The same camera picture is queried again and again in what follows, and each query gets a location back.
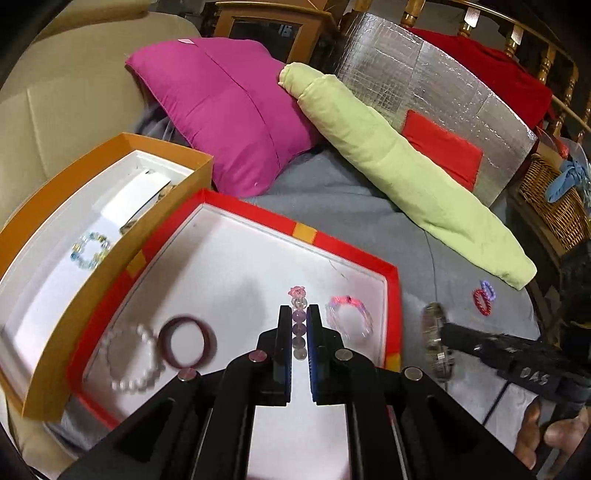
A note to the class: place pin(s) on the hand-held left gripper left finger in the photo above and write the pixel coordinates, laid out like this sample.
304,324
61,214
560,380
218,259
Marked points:
286,350

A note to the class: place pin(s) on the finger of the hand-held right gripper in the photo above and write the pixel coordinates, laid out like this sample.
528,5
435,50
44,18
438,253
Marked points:
466,339

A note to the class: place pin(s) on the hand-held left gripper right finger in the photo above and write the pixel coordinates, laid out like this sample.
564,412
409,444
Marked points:
314,360

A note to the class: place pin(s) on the silver metal bangle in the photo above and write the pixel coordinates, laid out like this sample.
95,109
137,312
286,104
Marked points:
436,339

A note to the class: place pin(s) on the maroon bangle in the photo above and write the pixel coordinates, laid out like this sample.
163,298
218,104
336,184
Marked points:
210,344

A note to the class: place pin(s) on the red box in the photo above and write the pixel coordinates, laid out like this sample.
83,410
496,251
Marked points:
231,258

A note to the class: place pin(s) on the person's right hand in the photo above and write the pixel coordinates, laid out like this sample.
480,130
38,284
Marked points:
563,434

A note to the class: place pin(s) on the wicker basket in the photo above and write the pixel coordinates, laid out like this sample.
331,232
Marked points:
549,207

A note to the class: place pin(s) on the blue cloth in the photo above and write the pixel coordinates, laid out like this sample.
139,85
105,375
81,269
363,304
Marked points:
565,180

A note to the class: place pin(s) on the red cushion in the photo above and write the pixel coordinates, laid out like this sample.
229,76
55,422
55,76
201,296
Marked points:
438,152

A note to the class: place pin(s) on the light green rolled blanket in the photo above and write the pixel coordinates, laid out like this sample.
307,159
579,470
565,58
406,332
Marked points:
392,161

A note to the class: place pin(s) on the orange box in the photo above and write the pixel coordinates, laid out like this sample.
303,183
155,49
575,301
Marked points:
106,267

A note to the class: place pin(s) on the white card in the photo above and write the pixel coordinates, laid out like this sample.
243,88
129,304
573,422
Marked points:
134,198

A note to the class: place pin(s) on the magenta pillow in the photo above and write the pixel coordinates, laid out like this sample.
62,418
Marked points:
221,101

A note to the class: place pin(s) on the silver insulated foil board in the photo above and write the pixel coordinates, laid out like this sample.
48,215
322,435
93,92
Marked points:
438,78

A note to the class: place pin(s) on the red blanket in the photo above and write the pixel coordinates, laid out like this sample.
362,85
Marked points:
498,69

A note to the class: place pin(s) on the wooden railing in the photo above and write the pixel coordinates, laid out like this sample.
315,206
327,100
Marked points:
545,60

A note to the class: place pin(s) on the wooden cabinet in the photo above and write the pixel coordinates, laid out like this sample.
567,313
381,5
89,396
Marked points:
258,27

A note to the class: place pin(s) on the beige sofa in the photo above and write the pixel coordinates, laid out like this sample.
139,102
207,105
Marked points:
69,92

